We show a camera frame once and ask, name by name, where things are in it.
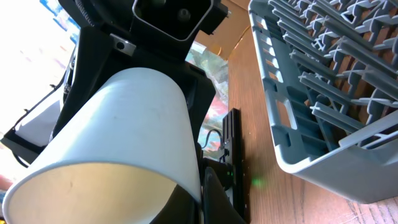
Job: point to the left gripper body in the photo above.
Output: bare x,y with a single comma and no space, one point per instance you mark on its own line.
116,35

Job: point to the grey dish rack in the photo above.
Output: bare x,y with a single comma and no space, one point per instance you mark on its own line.
329,72

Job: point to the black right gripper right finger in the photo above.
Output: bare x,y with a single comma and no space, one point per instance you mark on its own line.
217,208

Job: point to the small white cup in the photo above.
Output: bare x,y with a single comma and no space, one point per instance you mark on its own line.
118,160

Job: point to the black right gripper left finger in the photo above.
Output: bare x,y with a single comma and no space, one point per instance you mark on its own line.
180,208

